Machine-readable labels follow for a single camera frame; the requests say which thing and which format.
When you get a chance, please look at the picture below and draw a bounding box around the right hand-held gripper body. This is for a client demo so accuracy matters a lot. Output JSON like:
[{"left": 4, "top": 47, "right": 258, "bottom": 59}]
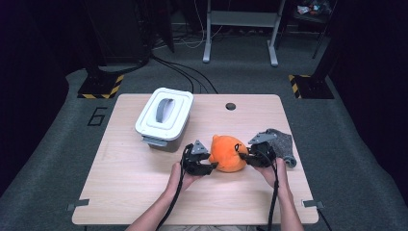
[{"left": 247, "top": 132, "right": 277, "bottom": 168}]

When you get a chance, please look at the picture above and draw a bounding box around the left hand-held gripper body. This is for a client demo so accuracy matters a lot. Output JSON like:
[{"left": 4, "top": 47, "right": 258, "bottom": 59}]
[{"left": 181, "top": 140, "right": 211, "bottom": 176}]

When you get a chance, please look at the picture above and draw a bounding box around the orange plush toy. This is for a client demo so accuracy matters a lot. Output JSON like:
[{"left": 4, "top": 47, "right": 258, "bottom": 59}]
[{"left": 209, "top": 134, "right": 249, "bottom": 173}]

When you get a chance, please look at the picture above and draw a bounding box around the grey towel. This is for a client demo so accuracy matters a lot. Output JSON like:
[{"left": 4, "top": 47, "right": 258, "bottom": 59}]
[{"left": 264, "top": 128, "right": 297, "bottom": 168}]

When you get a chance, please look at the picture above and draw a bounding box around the grey transparent storage box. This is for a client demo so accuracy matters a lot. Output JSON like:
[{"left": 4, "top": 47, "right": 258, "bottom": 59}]
[{"left": 145, "top": 115, "right": 191, "bottom": 153}]

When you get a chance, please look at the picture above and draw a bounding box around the white lid with grey handle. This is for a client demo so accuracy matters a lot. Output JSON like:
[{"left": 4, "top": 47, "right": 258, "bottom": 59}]
[{"left": 135, "top": 87, "right": 194, "bottom": 148}]

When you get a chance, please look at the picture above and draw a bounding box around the person's left hand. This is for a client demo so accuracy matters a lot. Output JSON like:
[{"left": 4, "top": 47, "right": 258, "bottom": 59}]
[{"left": 166, "top": 162, "right": 201, "bottom": 193}]

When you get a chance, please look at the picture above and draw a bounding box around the person's right hand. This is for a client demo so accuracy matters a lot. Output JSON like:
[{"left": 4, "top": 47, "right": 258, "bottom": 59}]
[{"left": 259, "top": 157, "right": 289, "bottom": 191}]

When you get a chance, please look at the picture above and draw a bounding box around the black yellow striped stand base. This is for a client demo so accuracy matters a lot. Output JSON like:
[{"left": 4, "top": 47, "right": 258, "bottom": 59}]
[
  {"left": 77, "top": 73, "right": 125, "bottom": 100},
  {"left": 288, "top": 74, "right": 335, "bottom": 100}
]

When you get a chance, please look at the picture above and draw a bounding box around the black cabinet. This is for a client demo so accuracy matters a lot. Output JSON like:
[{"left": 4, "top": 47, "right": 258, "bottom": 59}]
[{"left": 85, "top": 0, "right": 152, "bottom": 65}]

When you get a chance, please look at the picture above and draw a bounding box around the colourful clutter on shelf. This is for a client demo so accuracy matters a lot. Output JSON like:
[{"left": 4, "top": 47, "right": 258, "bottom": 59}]
[{"left": 296, "top": 0, "right": 333, "bottom": 17}]

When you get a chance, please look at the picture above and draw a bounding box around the left hand-held gripper black cable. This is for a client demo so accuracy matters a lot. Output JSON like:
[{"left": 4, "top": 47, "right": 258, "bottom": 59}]
[{"left": 155, "top": 143, "right": 193, "bottom": 231}]

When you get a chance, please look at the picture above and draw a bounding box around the hand-held gripper black cable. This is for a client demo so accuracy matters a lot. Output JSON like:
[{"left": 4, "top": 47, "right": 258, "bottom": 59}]
[
  {"left": 155, "top": 143, "right": 193, "bottom": 231},
  {"left": 268, "top": 149, "right": 281, "bottom": 231}
]

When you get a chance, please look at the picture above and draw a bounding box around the right hand-held gripper black cable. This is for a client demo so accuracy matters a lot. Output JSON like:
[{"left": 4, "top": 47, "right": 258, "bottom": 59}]
[{"left": 268, "top": 149, "right": 281, "bottom": 231}]

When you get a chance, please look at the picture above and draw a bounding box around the black floor cable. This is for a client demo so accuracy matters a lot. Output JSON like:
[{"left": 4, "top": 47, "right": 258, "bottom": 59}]
[
  {"left": 157, "top": 57, "right": 219, "bottom": 94},
  {"left": 151, "top": 55, "right": 195, "bottom": 94}
]

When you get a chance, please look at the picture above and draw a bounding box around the thin black cable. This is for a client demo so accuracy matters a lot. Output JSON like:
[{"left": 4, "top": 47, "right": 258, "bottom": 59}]
[{"left": 317, "top": 207, "right": 333, "bottom": 231}]

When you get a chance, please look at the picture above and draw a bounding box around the white floor cable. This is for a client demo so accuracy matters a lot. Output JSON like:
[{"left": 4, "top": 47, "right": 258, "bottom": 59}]
[{"left": 177, "top": 0, "right": 225, "bottom": 50}]

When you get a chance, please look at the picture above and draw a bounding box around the white metal desk frame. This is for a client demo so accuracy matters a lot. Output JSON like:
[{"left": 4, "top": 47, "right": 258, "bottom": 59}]
[{"left": 202, "top": 0, "right": 287, "bottom": 67}]

